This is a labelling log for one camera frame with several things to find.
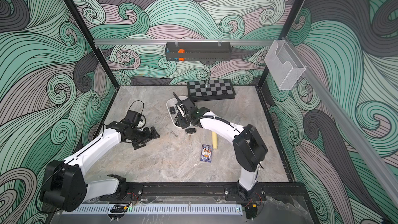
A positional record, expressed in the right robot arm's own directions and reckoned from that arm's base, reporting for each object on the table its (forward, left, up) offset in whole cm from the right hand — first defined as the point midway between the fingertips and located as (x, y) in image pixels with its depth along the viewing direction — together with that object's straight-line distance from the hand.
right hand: (185, 120), depth 88 cm
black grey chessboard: (+31, -17, -8) cm, 36 cm away
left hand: (-10, +17, -2) cm, 20 cm away
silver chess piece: (+35, -14, -6) cm, 38 cm away
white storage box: (+19, +11, -7) cm, 23 cm away
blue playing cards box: (-16, -12, -10) cm, 22 cm away
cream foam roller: (-6, -17, -9) cm, 20 cm away
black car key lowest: (+13, +10, -9) cm, 19 cm away
